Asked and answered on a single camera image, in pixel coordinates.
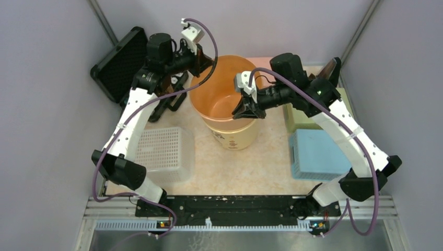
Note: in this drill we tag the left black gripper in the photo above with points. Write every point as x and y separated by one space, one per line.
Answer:
201 63

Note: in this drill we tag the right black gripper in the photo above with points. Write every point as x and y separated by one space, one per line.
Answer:
245 107

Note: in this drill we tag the orange capybara bucket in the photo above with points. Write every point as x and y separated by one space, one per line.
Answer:
216 99

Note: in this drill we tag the pink plastic basket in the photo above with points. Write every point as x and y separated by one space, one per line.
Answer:
264 62

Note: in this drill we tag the green plastic basket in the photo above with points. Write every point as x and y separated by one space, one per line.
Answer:
295 119

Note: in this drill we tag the blue plastic basket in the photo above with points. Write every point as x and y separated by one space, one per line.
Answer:
314 156

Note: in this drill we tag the white perforated plastic basket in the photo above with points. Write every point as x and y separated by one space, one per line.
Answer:
168 155

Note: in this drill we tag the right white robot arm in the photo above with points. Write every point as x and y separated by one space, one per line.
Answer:
318 98

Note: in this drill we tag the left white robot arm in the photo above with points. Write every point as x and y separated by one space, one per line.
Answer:
115 162

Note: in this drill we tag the black case with parts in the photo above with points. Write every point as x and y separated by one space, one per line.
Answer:
115 72

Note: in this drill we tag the black and brown stand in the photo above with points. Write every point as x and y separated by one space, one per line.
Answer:
331 71

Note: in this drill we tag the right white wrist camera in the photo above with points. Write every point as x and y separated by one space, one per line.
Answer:
245 82

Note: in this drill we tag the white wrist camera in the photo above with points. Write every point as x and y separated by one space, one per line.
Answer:
245 82
191 33

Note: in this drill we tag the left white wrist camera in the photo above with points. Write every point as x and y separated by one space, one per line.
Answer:
191 33

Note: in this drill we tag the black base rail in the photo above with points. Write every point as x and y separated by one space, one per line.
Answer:
271 210

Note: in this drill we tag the white slotted cable duct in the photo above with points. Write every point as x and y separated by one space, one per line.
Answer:
154 226

